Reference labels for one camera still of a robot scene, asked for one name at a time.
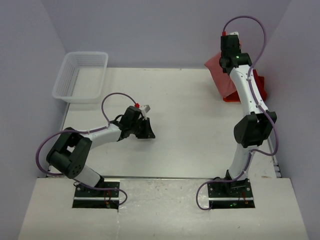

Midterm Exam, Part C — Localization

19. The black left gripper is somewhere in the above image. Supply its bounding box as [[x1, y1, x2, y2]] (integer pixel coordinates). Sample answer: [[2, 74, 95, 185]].
[[130, 117, 155, 139]]

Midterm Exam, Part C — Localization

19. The pink t shirt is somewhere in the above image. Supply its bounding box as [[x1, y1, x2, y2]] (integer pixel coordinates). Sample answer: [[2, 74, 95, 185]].
[[204, 52, 237, 98]]

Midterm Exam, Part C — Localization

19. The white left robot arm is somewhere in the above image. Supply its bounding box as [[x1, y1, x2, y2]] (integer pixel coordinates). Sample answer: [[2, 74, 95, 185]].
[[46, 105, 156, 197]]

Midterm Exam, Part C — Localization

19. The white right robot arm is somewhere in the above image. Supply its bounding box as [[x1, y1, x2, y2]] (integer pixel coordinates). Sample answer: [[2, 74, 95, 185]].
[[219, 31, 277, 197]]

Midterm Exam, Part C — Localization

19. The folded dark red t shirt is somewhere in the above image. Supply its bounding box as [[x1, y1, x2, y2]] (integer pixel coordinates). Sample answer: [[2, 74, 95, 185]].
[[253, 69, 268, 101]]

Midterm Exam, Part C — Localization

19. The white plastic basket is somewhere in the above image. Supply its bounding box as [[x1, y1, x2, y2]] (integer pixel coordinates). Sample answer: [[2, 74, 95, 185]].
[[52, 51, 109, 104]]

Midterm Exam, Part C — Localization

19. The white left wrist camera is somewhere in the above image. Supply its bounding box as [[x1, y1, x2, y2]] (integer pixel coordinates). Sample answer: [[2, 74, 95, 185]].
[[139, 104, 151, 119]]

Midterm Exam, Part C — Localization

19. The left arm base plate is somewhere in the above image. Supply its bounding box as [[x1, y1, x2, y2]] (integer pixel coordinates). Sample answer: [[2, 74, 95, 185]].
[[72, 182, 120, 210]]

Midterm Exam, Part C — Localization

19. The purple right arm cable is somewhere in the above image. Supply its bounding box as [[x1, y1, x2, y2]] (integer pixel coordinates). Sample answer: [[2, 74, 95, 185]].
[[196, 15, 280, 210]]

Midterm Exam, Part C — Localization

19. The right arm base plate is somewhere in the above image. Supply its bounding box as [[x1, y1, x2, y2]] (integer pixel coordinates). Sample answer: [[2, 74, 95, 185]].
[[207, 178, 255, 210]]

